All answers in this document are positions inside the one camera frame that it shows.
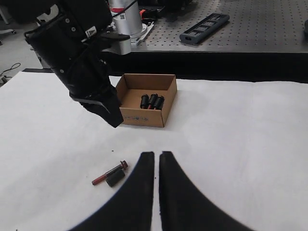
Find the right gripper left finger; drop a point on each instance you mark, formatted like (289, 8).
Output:
(134, 204)

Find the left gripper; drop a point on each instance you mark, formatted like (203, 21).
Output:
(72, 60)

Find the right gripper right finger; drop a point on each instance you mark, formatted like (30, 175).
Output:
(183, 207)

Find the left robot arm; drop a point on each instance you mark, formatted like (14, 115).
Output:
(31, 10)

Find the small open cardboard box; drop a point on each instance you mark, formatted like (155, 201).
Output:
(154, 118)

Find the black cylindrical sleeve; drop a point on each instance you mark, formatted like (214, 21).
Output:
(116, 179)

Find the black sleeve with red bolt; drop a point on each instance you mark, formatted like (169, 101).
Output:
(152, 101)
(144, 101)
(159, 103)

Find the red flanged bolt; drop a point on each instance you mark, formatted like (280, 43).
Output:
(106, 175)

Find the silver-white machine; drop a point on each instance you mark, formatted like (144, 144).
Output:
(126, 19)

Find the grey screwdriver bit case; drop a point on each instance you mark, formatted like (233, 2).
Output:
(204, 27)

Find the white office chair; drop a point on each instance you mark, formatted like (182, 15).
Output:
(6, 30)

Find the perforated metal bench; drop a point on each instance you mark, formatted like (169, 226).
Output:
(240, 36)

